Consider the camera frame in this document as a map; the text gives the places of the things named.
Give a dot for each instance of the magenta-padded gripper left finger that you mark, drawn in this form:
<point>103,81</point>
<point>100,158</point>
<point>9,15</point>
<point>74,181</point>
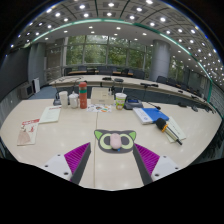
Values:
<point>76,156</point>

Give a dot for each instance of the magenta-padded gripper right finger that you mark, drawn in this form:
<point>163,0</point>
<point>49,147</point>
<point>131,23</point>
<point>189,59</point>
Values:
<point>148,159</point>

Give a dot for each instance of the pink computer mouse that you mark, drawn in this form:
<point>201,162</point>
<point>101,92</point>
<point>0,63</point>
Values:
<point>116,141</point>

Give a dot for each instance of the owl-shaped dark mouse pad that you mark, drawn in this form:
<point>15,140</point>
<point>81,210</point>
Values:
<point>103,143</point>

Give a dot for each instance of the black handheld microphone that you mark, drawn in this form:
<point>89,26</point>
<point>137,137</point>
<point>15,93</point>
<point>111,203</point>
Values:
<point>161,124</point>

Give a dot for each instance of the blue and white book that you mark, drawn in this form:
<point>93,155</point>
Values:
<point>151,115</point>

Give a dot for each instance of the pale yellow booklet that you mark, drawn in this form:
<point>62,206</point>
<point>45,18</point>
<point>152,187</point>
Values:
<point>50,114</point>

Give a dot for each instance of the colourful sticker sheet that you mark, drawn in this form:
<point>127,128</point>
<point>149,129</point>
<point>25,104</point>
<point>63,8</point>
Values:
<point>99,108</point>

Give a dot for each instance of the red and white magazine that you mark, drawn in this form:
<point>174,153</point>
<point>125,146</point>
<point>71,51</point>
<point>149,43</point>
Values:
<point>27,132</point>

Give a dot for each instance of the white lidded mug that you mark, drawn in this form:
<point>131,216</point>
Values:
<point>73,101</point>

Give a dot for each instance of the black gooseneck desk microphone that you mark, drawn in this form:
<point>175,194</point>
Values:
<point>56,101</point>
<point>133,105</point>

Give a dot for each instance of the white paper cup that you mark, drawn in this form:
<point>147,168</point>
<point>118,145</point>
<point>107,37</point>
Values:
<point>63,100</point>

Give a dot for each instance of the red thermos bottle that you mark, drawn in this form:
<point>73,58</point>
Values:
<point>83,98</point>

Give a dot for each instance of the green-printed paper cup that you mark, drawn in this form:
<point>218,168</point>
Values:
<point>120,101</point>

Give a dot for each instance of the cream cardboard box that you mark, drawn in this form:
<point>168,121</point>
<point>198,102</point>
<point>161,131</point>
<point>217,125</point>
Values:
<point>102,97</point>

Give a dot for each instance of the long curved conference desk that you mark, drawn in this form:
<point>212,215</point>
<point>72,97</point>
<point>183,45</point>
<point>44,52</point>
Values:
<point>100,80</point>

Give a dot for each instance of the dark office chairs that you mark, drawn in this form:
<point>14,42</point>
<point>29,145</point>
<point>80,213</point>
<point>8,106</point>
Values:
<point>105,71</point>

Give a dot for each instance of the ceiling lights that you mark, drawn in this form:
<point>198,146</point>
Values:
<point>110,14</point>

